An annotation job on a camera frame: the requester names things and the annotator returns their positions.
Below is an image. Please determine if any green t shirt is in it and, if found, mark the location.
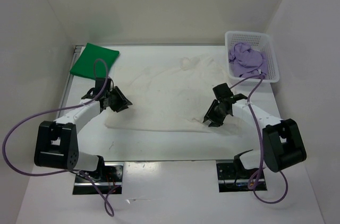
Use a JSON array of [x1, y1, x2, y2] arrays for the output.
[[70, 43, 120, 80]]

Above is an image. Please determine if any white t shirt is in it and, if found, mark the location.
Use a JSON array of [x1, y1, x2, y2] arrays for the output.
[[105, 55, 244, 135]]

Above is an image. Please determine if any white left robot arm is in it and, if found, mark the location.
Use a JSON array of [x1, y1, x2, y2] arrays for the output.
[[34, 87, 132, 182]]

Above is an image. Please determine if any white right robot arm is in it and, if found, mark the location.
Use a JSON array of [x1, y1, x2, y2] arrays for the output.
[[203, 94, 307, 178]]

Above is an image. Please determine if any lavender t shirt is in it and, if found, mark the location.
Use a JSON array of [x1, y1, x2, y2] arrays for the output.
[[228, 42, 268, 78]]

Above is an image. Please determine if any white plastic basket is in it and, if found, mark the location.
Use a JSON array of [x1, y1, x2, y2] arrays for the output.
[[225, 31, 279, 83]]

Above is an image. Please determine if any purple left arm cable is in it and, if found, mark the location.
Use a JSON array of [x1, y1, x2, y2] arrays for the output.
[[2, 58, 121, 217]]

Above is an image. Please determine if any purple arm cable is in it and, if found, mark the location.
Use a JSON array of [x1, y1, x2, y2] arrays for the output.
[[228, 73, 290, 204], [2, 58, 121, 217]]

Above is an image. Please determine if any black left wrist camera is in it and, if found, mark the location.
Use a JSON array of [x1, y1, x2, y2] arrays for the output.
[[93, 77, 113, 95]]

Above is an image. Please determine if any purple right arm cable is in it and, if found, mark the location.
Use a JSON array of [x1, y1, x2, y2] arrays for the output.
[[228, 73, 290, 204]]

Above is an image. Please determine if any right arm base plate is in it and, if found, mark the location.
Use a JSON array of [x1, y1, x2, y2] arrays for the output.
[[216, 160, 254, 193]]

